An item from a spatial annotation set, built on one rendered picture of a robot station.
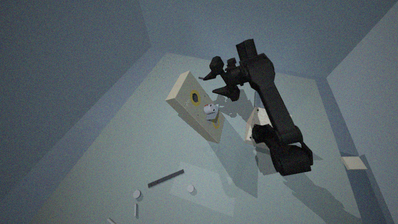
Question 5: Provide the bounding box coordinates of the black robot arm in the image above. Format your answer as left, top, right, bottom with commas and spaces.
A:
236, 39, 313, 176

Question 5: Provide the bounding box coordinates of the beige service panel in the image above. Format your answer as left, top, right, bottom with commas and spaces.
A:
165, 71, 225, 144

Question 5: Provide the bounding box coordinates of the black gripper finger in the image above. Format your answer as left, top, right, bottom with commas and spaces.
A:
212, 85, 230, 98
203, 71, 216, 80

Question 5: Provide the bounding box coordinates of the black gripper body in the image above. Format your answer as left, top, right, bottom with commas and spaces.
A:
209, 56, 246, 102

